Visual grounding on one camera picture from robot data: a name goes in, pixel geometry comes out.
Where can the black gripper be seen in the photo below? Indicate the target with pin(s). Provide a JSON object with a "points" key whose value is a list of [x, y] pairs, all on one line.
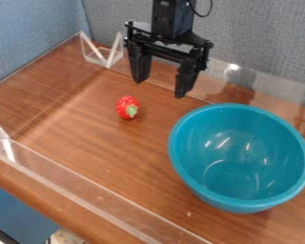
{"points": [[168, 38]]}

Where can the red toy strawberry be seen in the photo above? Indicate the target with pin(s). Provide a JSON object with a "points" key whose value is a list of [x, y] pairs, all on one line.
{"points": [[128, 107]]}

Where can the blue plastic bowl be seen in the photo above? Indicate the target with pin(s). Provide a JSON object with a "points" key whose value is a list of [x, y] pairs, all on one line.
{"points": [[238, 157]]}

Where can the clear acrylic back barrier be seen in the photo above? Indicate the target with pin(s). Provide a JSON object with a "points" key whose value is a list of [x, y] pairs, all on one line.
{"points": [[225, 83]]}

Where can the clear acrylic barrier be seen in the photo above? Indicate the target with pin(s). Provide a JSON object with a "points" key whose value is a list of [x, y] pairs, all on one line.
{"points": [[114, 209], [67, 53], [225, 83]]}

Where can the clear acrylic left barrier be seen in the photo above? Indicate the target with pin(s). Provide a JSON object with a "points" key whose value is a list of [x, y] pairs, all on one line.
{"points": [[67, 53]]}

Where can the clear acrylic front barrier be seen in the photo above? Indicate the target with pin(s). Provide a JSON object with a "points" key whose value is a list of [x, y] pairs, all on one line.
{"points": [[114, 209]]}

